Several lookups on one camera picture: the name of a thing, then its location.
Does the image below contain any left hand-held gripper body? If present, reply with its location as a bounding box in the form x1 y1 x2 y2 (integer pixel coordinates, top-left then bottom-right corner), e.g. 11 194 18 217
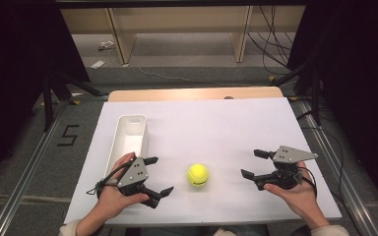
116 156 153 199

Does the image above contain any person's right hand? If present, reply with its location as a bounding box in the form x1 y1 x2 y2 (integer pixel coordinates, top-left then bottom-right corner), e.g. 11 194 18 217
263 160 320 220

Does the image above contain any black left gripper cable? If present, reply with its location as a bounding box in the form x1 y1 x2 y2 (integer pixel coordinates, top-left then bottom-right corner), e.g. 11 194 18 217
86 161 136 198

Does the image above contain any white floor cable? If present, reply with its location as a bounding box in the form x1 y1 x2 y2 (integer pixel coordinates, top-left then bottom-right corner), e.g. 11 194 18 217
137 66 254 89

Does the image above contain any crumpled paper scrap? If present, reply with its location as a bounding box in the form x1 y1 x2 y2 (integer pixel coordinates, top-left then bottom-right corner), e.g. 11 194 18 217
97 40 117 52

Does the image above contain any white plastic bin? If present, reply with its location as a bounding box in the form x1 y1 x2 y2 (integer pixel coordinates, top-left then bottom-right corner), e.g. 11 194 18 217
103 113 151 178

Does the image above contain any person's left hand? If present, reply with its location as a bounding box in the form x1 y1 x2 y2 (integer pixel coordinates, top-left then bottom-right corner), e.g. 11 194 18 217
93 151 151 221

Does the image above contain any white board table cover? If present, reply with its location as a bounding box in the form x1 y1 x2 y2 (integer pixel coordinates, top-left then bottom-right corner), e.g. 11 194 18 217
63 96 344 227

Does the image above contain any black metal stand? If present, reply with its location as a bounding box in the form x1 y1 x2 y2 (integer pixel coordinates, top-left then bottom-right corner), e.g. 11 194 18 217
40 69 110 133
268 53 323 128

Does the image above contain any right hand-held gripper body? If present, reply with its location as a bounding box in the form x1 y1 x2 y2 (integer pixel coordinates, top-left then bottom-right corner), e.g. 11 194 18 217
257 145 319 192

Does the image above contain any bundle of black cables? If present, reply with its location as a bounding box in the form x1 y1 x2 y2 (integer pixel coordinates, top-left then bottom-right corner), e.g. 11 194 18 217
246 5 297 77

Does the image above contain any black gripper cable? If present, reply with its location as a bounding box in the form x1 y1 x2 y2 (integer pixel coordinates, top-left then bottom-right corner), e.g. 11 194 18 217
86 161 136 198
296 166 318 199

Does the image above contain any light wooden desk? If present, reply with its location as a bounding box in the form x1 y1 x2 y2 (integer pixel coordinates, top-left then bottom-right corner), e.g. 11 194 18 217
59 5 307 66

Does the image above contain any yellow tennis ball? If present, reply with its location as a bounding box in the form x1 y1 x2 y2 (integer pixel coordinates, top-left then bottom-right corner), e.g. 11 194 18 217
186 162 210 188

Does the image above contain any metal floor rail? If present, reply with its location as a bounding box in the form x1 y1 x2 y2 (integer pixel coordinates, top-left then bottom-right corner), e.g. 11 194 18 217
293 97 378 236
0 92 110 236

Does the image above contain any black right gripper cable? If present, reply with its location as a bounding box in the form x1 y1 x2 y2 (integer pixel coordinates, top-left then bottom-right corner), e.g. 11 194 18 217
296 166 318 199

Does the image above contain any dark curtain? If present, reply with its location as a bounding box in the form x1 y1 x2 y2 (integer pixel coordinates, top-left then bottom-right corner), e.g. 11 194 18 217
286 0 378 209
0 0 92 195

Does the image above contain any black floor cable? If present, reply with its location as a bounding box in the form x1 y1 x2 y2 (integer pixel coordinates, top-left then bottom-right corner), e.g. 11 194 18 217
298 108 347 201

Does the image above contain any light wooden table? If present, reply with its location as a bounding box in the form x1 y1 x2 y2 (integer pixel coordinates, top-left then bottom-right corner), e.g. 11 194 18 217
106 86 285 103

